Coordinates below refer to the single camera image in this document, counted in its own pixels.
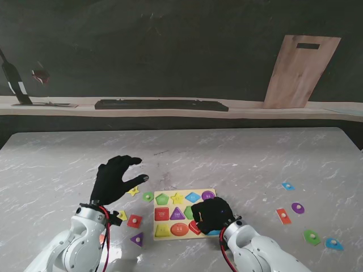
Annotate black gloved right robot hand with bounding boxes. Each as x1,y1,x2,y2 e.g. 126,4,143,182
191,197,237,236

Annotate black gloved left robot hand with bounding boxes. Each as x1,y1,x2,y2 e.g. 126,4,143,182
90,155,150,206

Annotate red heart puzzle piece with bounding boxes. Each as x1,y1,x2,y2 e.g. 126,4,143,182
188,220,202,235

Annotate wooden shape puzzle board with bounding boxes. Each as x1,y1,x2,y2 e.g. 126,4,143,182
153,188,225,241

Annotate blue semicircle puzzle piece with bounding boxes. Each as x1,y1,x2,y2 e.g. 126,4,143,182
324,237,345,252

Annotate red square puzzle piece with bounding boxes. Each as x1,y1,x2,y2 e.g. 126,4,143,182
126,214,143,229

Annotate purple triangle puzzle piece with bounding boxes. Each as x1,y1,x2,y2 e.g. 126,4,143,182
130,232,145,248

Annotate orange rectangle puzzle piece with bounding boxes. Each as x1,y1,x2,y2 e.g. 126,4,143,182
276,208,292,225

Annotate flat wooden coaster board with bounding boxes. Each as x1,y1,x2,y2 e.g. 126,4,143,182
11,101,79,109

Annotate green pentagon puzzle piece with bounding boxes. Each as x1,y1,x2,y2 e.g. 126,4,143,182
302,229,322,247

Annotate wooden cutting board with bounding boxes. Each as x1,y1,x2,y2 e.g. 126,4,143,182
262,35,342,109

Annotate long black tray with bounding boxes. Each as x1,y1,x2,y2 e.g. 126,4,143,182
94,98,229,112

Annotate long wooden shelf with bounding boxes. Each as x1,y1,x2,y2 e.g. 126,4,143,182
0,95,363,122

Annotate red wine glass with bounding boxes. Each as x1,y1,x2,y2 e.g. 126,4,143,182
30,59,54,105

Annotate dark wine bottle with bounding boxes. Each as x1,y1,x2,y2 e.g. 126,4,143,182
0,48,33,105

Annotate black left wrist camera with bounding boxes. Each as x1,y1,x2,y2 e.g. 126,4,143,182
107,210,123,227

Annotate red right arm cables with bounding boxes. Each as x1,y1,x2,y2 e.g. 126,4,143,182
220,226,238,272

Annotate red arm cables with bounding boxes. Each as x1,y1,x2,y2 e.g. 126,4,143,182
98,205,112,272
220,226,238,272

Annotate red left arm cables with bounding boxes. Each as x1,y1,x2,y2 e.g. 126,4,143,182
98,205,112,272

